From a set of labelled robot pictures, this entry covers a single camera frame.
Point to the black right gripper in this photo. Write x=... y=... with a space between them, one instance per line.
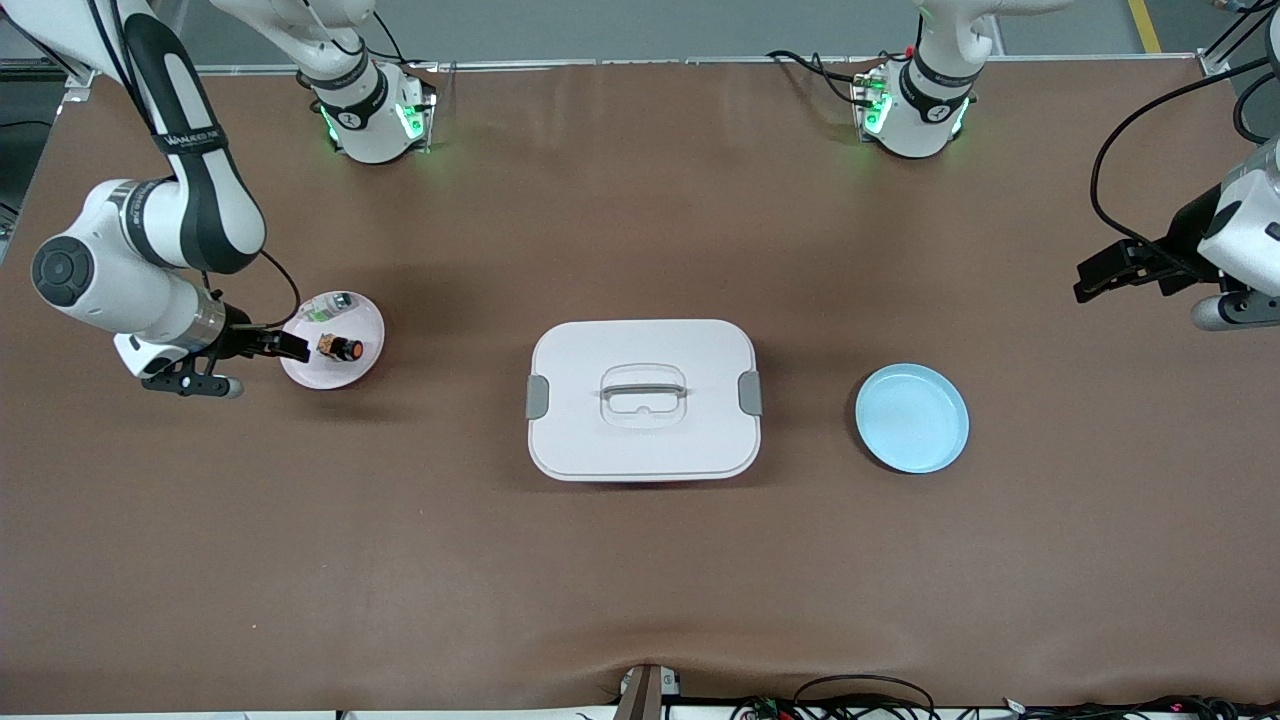
x=243 y=337

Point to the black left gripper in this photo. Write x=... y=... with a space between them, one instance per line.
x=1178 y=243

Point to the orange push button switch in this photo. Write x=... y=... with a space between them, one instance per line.
x=348 y=349

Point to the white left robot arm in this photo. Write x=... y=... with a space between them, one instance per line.
x=915 y=120

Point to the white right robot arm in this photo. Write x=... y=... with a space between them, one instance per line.
x=210 y=200

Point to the white lidded box grey latches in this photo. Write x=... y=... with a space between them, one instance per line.
x=640 y=440

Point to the pink round plate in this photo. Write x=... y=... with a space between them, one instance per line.
x=340 y=375

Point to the light blue round plate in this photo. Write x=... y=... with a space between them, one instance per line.
x=910 y=420

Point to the green push button switch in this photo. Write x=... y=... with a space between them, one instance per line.
x=335 y=303

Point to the aluminium frame post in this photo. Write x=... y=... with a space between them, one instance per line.
x=1230 y=45

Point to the aluminium table edge rail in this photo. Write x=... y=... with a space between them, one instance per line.
x=650 y=61

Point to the metal table edge bracket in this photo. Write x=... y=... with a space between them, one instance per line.
x=645 y=695

